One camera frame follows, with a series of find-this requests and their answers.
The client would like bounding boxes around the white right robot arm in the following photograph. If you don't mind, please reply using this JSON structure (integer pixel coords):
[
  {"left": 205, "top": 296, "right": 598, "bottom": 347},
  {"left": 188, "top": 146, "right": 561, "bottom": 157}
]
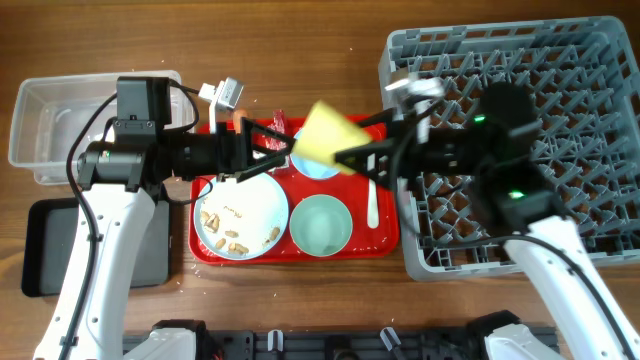
[{"left": 333, "top": 82, "right": 639, "bottom": 359}]

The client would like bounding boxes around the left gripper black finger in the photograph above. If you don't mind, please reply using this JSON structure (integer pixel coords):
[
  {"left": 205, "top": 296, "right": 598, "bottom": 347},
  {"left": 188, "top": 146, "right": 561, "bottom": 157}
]
[
  {"left": 217, "top": 152, "right": 289, "bottom": 182},
  {"left": 242, "top": 117, "right": 296, "bottom": 150}
]

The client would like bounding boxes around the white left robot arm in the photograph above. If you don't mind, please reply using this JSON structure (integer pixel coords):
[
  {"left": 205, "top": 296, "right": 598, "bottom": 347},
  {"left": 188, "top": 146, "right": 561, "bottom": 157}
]
[{"left": 34, "top": 76, "right": 295, "bottom": 359}]

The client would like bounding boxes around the yellow cup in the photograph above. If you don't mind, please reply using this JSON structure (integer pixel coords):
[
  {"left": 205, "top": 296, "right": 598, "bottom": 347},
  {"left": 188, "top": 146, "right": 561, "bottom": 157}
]
[{"left": 292, "top": 101, "right": 373, "bottom": 175}]

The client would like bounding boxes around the black waste tray bin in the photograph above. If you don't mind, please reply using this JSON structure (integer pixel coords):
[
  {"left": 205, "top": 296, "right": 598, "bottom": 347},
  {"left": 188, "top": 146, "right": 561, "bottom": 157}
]
[{"left": 21, "top": 198, "right": 171, "bottom": 298}]

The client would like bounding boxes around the grey dishwasher rack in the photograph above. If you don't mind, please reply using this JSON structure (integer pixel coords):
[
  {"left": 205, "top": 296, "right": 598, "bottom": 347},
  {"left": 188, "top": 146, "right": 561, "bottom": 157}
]
[{"left": 378, "top": 16, "right": 639, "bottom": 266}]

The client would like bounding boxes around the red plastic tray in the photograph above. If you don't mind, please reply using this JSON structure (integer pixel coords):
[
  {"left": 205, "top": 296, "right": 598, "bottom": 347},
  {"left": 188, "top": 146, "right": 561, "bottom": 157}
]
[{"left": 188, "top": 164, "right": 399, "bottom": 265}]

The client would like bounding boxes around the clear plastic waste bin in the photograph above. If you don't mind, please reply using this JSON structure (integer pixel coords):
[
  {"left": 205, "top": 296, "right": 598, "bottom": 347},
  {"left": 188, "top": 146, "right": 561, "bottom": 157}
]
[{"left": 7, "top": 69, "right": 196, "bottom": 186}]

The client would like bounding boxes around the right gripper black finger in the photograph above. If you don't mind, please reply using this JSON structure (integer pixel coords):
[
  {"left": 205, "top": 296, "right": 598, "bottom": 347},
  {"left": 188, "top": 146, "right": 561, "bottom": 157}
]
[
  {"left": 357, "top": 108, "right": 400, "bottom": 140},
  {"left": 334, "top": 139, "right": 398, "bottom": 189}
]

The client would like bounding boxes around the light blue plate with rice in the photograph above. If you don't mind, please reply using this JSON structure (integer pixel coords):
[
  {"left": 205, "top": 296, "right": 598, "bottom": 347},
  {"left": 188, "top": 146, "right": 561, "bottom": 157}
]
[{"left": 192, "top": 174, "right": 289, "bottom": 261}]

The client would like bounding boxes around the red snack wrapper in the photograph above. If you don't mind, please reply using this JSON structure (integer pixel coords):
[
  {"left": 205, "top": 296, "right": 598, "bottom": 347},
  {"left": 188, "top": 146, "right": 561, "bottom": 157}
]
[{"left": 270, "top": 110, "right": 287, "bottom": 133}]

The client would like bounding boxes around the white plastic spoon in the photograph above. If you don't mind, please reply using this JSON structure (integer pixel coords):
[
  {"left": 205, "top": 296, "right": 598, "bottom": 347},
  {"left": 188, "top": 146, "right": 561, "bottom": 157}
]
[{"left": 367, "top": 180, "right": 379, "bottom": 229}]

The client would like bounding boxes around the light blue bowl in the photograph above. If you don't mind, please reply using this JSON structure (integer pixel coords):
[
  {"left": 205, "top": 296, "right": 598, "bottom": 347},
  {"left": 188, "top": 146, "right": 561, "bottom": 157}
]
[{"left": 290, "top": 154, "right": 339, "bottom": 180}]

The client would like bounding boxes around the pale green bowl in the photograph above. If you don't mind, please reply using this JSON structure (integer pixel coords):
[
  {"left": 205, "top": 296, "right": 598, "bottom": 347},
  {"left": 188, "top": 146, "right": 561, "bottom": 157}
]
[{"left": 289, "top": 194, "right": 354, "bottom": 257}]

